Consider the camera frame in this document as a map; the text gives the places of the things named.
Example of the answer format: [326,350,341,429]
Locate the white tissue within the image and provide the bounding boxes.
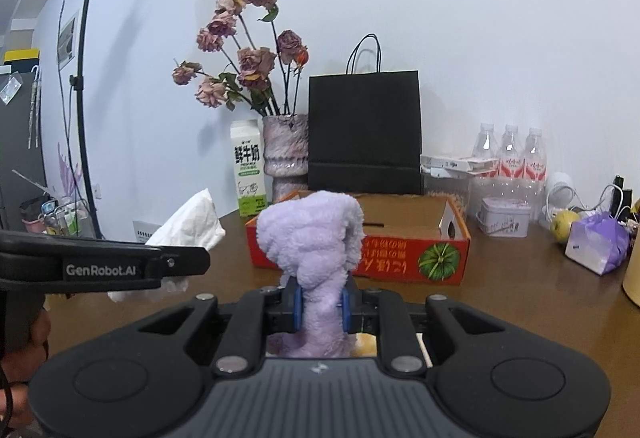
[107,189,226,302]

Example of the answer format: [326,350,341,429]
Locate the lavender fluffy towel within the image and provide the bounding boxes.
[257,191,364,359]

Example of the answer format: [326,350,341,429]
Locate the person's left hand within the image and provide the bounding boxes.
[1,295,51,434]

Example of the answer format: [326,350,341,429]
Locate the cluttered shelf rack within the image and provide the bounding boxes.
[12,169,96,239]

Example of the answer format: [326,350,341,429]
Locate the red cardboard pumpkin box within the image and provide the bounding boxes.
[245,191,471,285]

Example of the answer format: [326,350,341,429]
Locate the white green milk carton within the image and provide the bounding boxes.
[230,119,268,218]

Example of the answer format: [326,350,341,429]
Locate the white flat carton box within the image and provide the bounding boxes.
[420,155,498,179]

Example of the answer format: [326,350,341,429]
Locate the clear plastic food container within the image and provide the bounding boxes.
[422,168,471,217]

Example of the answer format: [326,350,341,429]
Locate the black paper shopping bag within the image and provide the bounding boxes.
[308,44,422,195]

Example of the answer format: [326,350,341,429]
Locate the purple textured vase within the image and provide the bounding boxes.
[262,114,309,203]

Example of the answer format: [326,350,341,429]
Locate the small decorated tin box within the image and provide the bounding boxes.
[476,197,530,239]

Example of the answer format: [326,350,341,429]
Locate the water bottle left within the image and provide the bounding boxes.
[472,123,499,159]

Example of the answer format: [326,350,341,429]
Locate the water bottle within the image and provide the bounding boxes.
[524,128,547,182]
[472,123,499,159]
[498,125,525,179]

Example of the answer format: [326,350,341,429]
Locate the water bottle middle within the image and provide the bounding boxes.
[498,125,525,179]

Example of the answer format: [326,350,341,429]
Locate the dried pink rose bouquet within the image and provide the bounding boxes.
[171,0,309,117]

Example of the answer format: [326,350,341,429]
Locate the green yellow apple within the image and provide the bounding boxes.
[550,209,580,244]

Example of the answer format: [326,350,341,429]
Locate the water bottle right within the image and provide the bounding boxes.
[524,128,547,182]

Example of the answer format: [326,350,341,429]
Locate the purple tissue pack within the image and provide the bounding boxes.
[565,213,629,276]

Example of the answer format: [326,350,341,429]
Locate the yellow thermos jug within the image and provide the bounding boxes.
[622,241,640,307]

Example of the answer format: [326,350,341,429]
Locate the white cables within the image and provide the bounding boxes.
[541,182,639,223]

